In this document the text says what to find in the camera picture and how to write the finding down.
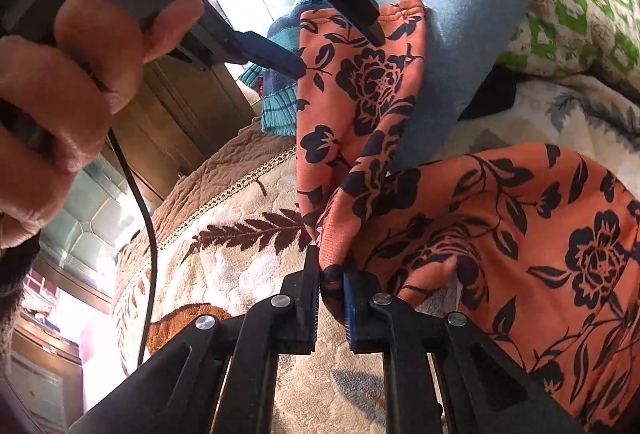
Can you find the brown wooden cabinet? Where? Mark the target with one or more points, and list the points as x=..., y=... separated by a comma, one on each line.
x=190, y=114

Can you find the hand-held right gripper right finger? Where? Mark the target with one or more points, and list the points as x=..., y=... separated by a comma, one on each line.
x=350, y=314

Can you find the teal striped knit garment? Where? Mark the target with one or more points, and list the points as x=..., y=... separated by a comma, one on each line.
x=280, y=114

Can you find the orange floral garment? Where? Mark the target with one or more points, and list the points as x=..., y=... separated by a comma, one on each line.
x=500, y=214

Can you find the black cloth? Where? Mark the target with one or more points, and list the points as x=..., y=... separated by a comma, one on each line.
x=495, y=94

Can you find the brown quilted bedspread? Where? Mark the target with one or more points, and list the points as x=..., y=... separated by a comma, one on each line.
x=210, y=169

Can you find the green patterned pillow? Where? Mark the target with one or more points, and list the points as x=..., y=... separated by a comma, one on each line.
x=575, y=14

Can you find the person's left hand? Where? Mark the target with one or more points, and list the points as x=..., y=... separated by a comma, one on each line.
x=60, y=104

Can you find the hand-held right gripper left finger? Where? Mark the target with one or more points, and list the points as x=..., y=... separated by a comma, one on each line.
x=312, y=314

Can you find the leaf print fleece blanket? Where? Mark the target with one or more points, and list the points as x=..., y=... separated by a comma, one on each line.
x=240, y=274

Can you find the person's left forearm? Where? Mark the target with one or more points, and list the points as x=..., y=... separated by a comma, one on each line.
x=12, y=279

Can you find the light blue garment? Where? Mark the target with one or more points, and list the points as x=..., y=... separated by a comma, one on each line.
x=465, y=39

